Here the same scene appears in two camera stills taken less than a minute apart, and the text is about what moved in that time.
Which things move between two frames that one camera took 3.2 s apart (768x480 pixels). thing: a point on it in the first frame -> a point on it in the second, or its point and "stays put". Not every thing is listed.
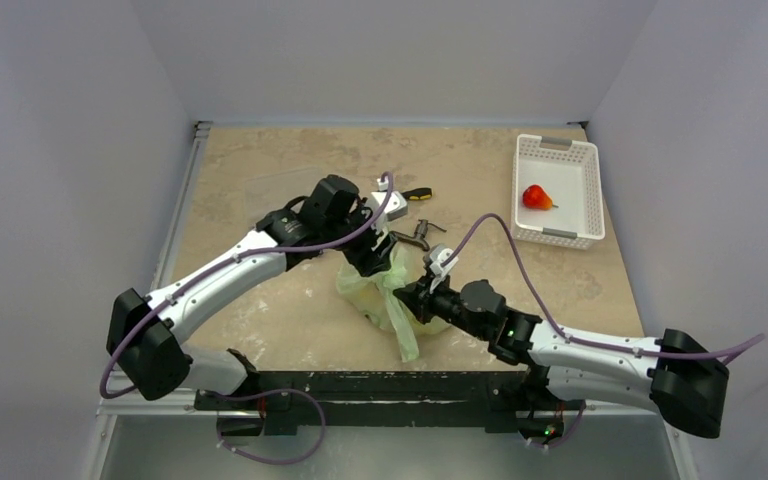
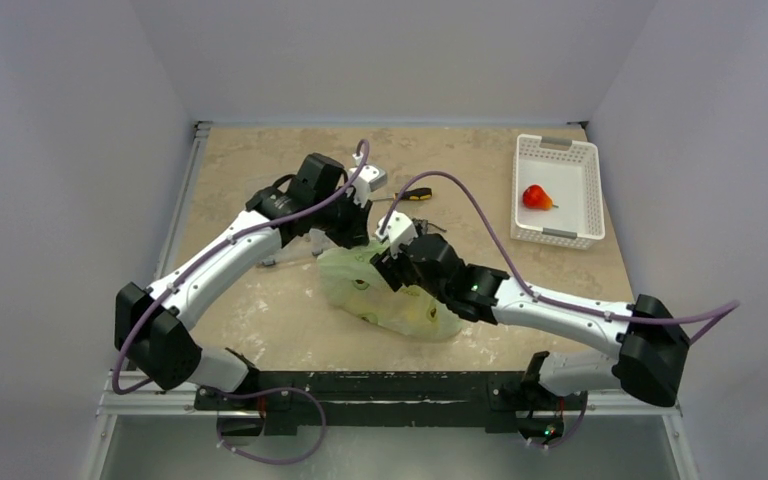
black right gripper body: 417,299 -> 391,266
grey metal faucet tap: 420,232 stays put
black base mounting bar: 501,400 stays put
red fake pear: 535,197 stays put
